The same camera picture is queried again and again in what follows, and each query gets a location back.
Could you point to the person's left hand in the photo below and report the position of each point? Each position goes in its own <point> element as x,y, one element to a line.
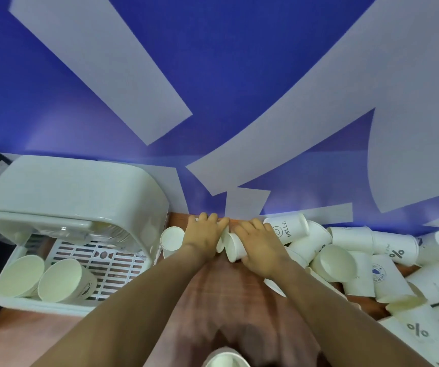
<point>201,236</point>

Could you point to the person's right hand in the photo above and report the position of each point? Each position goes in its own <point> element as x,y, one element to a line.
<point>267,252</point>

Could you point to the person's left fingers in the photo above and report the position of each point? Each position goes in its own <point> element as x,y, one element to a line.
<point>211,221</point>

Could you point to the person's right fingers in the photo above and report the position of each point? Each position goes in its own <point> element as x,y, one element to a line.
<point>252,229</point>

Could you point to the white paper cup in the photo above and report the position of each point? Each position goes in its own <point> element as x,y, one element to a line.
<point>225,359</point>
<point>221,244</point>
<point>171,240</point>
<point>64,282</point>
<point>16,277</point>
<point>236,246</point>

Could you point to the person's left forearm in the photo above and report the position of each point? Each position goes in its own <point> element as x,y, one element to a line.
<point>135,313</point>

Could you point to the person's right forearm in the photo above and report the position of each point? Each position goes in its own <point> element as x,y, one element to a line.
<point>341,324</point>

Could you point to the white slatted drain tray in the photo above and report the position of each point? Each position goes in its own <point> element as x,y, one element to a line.
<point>120,263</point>

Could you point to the clear plastic cabinet door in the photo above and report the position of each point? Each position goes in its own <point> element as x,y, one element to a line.
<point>101,229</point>

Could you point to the pile of white cups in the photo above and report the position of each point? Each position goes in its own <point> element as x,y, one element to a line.
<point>360,259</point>

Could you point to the white plastic cup cabinet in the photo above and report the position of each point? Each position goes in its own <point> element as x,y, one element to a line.
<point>70,187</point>

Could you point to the blue white wall banner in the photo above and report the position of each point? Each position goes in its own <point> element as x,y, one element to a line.
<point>242,91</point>

